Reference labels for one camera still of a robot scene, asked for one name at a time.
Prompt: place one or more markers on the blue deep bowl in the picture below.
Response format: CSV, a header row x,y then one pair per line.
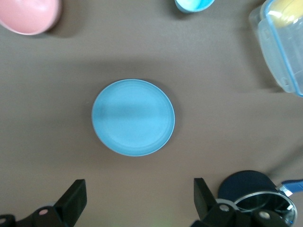
x,y
191,6

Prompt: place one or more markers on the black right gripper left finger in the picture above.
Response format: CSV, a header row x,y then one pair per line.
x,y
71,201

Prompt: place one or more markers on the yellow food piece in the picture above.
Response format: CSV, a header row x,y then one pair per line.
x,y
286,13

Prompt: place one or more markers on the clear plastic lidded container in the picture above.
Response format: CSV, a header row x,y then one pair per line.
x,y
277,54

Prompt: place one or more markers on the blue shallow bowl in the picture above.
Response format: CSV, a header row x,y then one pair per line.
x,y
133,117

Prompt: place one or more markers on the pink deep bowl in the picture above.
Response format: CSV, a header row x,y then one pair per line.
x,y
26,14

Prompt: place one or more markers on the dark blue saucepan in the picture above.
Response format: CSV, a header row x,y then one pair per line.
x,y
246,184

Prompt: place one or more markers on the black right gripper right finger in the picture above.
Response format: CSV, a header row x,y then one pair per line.
x,y
204,201

